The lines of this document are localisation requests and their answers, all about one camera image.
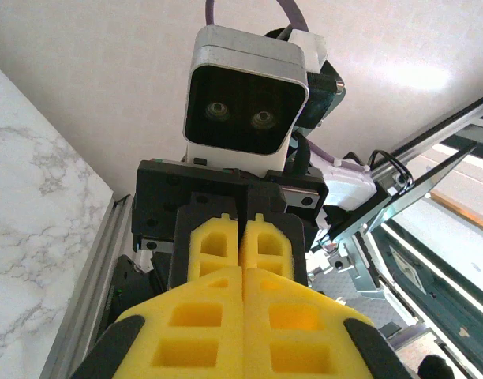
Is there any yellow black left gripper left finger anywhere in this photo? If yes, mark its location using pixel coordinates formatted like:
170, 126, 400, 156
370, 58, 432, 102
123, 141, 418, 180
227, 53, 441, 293
73, 266, 245, 379

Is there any aluminium lower frame leg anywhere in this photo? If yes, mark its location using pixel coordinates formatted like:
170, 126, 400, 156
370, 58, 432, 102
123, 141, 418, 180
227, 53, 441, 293
330, 92, 483, 242

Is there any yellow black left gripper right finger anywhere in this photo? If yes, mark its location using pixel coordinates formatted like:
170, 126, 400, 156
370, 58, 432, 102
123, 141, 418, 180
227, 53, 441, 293
243, 268, 414, 379

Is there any wide grooved aluminium rail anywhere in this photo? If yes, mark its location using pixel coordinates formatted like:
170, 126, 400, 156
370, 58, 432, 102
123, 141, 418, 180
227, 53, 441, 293
38, 192, 134, 379

